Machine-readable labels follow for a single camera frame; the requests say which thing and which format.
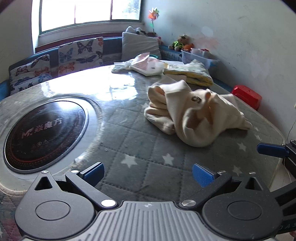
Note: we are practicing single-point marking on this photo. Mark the orange plush toy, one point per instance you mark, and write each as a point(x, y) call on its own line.
point(188, 47)

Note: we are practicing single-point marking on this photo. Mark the round black induction cooktop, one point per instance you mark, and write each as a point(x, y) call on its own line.
point(46, 132)

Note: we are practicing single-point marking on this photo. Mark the grey plush toy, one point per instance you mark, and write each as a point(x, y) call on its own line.
point(131, 29)

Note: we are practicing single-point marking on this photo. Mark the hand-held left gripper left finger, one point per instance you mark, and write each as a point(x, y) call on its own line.
point(93, 173)

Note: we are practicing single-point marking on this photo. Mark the clear plastic storage box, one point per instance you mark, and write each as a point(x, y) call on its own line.
point(198, 56)

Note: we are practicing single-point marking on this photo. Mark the red plastic stool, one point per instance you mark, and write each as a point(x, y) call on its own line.
point(246, 95)

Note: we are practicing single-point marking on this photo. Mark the butterfly print cushion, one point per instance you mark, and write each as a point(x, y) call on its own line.
point(30, 71)
point(78, 53)

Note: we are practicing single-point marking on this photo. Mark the blue sofa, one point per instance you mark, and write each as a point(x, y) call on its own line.
point(53, 59)

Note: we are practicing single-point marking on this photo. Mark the grey cushion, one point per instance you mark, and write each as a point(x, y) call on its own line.
point(138, 46)

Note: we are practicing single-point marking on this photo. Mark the colourful pinwheel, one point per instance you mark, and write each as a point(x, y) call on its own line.
point(153, 15)

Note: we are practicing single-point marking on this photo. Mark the green plastic item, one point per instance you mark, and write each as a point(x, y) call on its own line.
point(154, 55)

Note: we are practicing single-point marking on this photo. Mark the pink plastic bag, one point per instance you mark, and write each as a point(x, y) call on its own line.
point(148, 64)

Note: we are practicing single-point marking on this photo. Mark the window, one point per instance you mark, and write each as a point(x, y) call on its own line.
point(92, 11)

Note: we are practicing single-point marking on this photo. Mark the teddy bear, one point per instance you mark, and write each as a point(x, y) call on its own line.
point(179, 42)

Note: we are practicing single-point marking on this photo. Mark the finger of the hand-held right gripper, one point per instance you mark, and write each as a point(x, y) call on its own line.
point(272, 150)

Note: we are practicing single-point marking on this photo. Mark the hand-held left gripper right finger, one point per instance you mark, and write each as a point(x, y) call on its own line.
point(203, 177)

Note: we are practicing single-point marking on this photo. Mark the cream sweatshirt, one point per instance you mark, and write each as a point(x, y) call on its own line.
point(196, 115)

